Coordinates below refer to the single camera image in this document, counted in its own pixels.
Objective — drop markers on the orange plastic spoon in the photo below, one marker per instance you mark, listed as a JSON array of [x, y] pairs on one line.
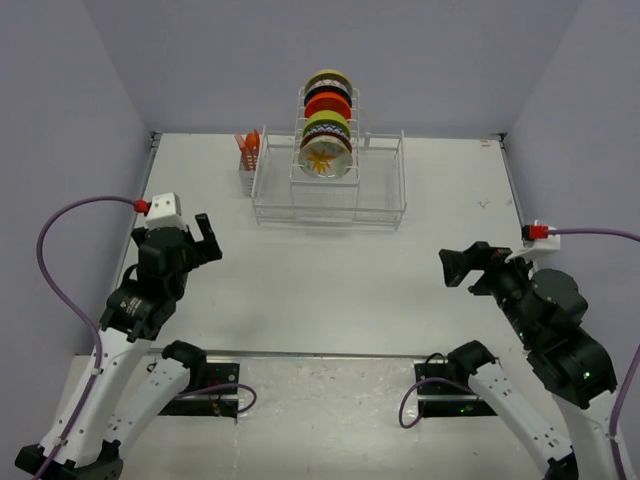
[[252, 142]]

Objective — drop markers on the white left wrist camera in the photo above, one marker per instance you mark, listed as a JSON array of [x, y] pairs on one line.
[[165, 212]]

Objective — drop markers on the lime green bowl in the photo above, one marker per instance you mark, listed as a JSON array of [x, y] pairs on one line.
[[327, 117]]

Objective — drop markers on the red patterned bowl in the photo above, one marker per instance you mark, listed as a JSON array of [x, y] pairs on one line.
[[327, 130]]

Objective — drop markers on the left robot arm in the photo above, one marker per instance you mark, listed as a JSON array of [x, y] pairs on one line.
[[95, 432]]

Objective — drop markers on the yellow rimmed patterned bowl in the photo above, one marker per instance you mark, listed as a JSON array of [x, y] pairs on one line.
[[332, 75]]

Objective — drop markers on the blue triangle patterned bowl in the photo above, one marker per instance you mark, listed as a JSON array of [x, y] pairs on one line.
[[319, 88]]

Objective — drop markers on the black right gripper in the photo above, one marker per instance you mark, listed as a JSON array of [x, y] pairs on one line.
[[455, 263]]

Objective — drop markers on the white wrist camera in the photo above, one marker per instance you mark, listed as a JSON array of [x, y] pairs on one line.
[[165, 212], [538, 242]]

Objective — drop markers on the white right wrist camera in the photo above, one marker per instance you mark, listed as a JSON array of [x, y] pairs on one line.
[[538, 242]]

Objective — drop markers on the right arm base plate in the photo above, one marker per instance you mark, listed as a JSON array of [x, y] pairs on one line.
[[439, 400]]

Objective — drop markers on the white wire dish rack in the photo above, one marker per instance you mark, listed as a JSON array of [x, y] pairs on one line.
[[371, 193]]

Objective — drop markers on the white bowl orange flower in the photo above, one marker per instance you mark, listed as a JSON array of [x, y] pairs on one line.
[[325, 158]]

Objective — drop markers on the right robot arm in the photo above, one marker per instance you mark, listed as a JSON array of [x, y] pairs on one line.
[[545, 309]]

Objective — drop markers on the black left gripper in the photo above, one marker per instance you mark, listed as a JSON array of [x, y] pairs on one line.
[[207, 249]]

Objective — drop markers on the orange plastic fork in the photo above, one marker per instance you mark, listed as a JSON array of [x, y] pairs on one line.
[[241, 144]]

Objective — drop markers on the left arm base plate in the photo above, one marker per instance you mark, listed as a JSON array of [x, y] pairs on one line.
[[222, 404]]

